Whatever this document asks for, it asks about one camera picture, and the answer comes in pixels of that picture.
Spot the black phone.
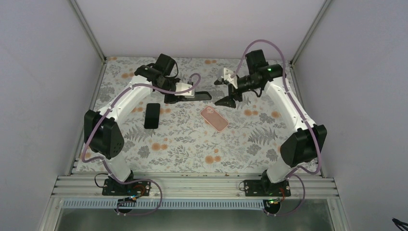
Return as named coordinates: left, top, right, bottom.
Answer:
left=178, top=91, right=212, bottom=102
left=144, top=103, right=161, bottom=129

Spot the pink phone case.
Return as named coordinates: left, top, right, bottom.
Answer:
left=200, top=106, right=229, bottom=132

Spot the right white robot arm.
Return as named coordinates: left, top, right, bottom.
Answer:
left=214, top=50, right=327, bottom=193

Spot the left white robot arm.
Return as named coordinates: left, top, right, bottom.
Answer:
left=81, top=54, right=197, bottom=184

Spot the floral patterned mat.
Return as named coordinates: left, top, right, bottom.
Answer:
left=72, top=56, right=320, bottom=174

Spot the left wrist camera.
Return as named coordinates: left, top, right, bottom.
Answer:
left=175, top=82, right=195, bottom=98

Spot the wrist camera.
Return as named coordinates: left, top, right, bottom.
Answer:
left=218, top=67, right=238, bottom=89
left=175, top=82, right=195, bottom=98

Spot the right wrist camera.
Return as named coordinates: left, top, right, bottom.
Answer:
left=218, top=67, right=238, bottom=89

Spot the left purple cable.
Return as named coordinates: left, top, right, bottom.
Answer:
left=80, top=73, right=202, bottom=217

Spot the purple cable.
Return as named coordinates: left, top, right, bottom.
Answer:
left=80, top=73, right=202, bottom=217
left=231, top=39, right=322, bottom=217

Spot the right aluminium corner post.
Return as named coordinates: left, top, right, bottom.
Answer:
left=290, top=0, right=332, bottom=65

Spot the aluminium corner post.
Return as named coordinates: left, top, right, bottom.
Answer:
left=290, top=0, right=332, bottom=65
left=69, top=0, right=106, bottom=62

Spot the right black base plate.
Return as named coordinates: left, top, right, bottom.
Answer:
left=243, top=180, right=291, bottom=197

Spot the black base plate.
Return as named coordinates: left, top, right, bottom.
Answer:
left=243, top=180, right=291, bottom=197
left=102, top=178, right=151, bottom=197

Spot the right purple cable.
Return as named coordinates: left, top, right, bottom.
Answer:
left=231, top=39, right=322, bottom=217

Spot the left aluminium corner post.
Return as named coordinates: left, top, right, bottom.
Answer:
left=69, top=0, right=106, bottom=62

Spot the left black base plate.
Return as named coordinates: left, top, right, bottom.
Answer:
left=102, top=178, right=151, bottom=197

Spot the aluminium front rail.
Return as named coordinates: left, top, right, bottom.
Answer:
left=51, top=174, right=339, bottom=199

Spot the white slotted cable duct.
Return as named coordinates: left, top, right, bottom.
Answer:
left=61, top=198, right=266, bottom=210

